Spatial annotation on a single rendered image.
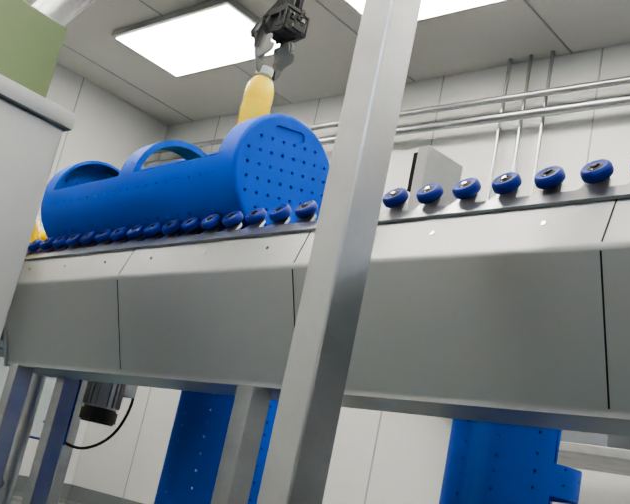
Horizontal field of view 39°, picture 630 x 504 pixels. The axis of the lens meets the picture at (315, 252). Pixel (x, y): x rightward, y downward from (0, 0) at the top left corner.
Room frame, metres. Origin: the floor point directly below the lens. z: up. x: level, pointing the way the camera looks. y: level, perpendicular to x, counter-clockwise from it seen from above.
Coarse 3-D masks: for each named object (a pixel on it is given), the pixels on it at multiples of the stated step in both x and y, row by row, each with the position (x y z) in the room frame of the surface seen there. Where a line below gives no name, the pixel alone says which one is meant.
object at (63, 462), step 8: (80, 392) 3.03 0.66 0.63; (80, 400) 3.04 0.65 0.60; (80, 408) 3.05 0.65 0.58; (72, 424) 3.04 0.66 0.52; (72, 432) 3.04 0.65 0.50; (72, 440) 3.05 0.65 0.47; (64, 448) 3.03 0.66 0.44; (72, 448) 3.05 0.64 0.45; (64, 456) 3.04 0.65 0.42; (64, 464) 3.04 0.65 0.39; (56, 472) 3.03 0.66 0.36; (64, 472) 3.05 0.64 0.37; (56, 480) 3.04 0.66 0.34; (56, 488) 3.04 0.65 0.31; (48, 496) 3.03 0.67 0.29; (56, 496) 3.05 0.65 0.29
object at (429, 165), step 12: (420, 156) 1.48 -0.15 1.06; (432, 156) 1.48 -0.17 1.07; (444, 156) 1.50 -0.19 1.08; (420, 168) 1.48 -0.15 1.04; (432, 168) 1.49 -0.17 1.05; (444, 168) 1.51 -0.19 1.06; (456, 168) 1.53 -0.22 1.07; (420, 180) 1.48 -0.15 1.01; (432, 180) 1.49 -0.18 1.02; (444, 180) 1.51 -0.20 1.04; (456, 180) 1.53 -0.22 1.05; (444, 192) 1.51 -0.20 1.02; (408, 204) 1.49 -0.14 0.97; (420, 204) 1.48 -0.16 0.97; (444, 204) 1.52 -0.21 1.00
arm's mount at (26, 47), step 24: (0, 0) 1.78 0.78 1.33; (0, 24) 1.79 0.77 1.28; (24, 24) 1.83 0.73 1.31; (48, 24) 1.87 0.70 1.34; (0, 48) 1.80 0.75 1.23; (24, 48) 1.84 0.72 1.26; (48, 48) 1.89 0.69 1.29; (0, 72) 1.82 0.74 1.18; (24, 72) 1.86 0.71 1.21; (48, 72) 1.90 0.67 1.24
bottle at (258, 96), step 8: (256, 80) 1.86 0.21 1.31; (264, 80) 1.86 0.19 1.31; (248, 88) 1.86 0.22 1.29; (256, 88) 1.85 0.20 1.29; (264, 88) 1.85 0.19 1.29; (272, 88) 1.87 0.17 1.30; (248, 96) 1.86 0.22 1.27; (256, 96) 1.85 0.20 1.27; (264, 96) 1.86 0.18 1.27; (272, 96) 1.87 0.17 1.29; (248, 104) 1.86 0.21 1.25; (256, 104) 1.85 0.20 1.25; (264, 104) 1.86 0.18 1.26; (240, 112) 1.87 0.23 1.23; (248, 112) 1.85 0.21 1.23; (256, 112) 1.85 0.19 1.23; (264, 112) 1.86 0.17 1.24; (240, 120) 1.86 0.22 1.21
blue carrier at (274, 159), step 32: (256, 128) 1.77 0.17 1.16; (288, 128) 1.83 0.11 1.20; (128, 160) 2.10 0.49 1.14; (192, 160) 1.87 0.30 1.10; (224, 160) 1.77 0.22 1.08; (256, 160) 1.78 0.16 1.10; (288, 160) 1.84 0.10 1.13; (320, 160) 1.90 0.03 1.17; (64, 192) 2.31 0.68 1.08; (96, 192) 2.18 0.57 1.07; (128, 192) 2.06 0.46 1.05; (160, 192) 1.96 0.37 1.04; (192, 192) 1.87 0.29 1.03; (224, 192) 1.79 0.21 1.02; (256, 192) 1.80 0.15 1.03; (288, 192) 1.85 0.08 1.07; (320, 192) 1.91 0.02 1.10; (64, 224) 2.33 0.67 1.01; (96, 224) 2.22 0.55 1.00; (128, 224) 2.11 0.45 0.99
